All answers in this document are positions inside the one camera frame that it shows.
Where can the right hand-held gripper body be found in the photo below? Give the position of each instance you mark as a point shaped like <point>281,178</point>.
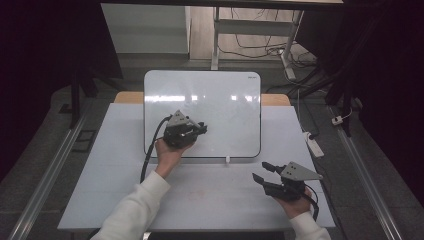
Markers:
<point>286,190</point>

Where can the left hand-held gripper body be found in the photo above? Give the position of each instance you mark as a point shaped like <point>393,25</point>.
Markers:
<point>178,131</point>

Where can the white whiteboard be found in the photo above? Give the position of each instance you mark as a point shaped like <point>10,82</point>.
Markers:
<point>226,126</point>

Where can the person's right hand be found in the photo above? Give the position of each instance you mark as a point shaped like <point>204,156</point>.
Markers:
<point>298,207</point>

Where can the person's left hand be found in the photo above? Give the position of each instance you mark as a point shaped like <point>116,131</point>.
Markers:
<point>168,158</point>

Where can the white whiteboard stand clip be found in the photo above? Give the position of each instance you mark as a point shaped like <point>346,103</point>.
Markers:
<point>227,160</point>

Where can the white power strip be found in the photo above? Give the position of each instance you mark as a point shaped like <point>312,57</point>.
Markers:
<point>313,144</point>

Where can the wooden table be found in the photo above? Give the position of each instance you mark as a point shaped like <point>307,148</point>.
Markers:
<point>128,97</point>

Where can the small white adapter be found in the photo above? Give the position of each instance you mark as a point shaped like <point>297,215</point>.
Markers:
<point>337,120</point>

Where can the black floor plate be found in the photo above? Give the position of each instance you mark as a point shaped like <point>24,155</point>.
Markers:
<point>84,141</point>

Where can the white panel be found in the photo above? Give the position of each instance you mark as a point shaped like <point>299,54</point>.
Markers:
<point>146,30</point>

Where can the aluminium rail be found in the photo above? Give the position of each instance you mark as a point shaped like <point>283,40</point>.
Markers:
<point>366,173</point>
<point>50,173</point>

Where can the white desk frame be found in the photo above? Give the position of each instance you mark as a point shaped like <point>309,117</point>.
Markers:
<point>253,27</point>

